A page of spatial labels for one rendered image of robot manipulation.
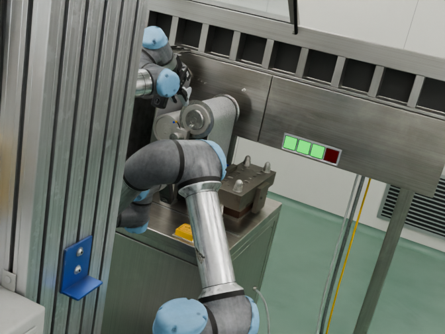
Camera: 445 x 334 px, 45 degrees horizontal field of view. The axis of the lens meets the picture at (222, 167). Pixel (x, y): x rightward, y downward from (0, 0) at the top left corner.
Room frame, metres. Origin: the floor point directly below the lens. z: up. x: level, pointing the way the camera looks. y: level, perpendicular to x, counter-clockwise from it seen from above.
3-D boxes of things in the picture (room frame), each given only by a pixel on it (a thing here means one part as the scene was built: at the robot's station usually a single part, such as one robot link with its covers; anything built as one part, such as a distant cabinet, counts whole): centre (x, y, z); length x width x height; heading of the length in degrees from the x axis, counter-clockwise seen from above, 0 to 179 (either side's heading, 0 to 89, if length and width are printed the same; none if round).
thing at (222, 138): (2.07, 0.03, 1.11); 0.23 x 0.01 x 0.18; 159
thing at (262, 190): (2.04, -0.18, 0.96); 0.10 x 0.03 x 0.11; 159
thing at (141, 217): (1.54, 0.25, 1.01); 0.11 x 0.08 x 0.11; 126
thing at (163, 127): (2.14, 0.20, 1.17); 0.26 x 0.12 x 0.12; 159
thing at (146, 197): (1.55, 0.24, 1.11); 0.11 x 0.08 x 0.09; 159
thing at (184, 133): (1.95, 0.18, 1.05); 0.06 x 0.05 x 0.31; 159
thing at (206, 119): (2.09, 0.09, 1.25); 0.26 x 0.12 x 0.12; 159
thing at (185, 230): (1.70, 0.07, 0.91); 0.07 x 0.07 x 0.02; 69
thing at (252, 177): (2.06, -0.09, 1.00); 0.40 x 0.16 x 0.06; 159
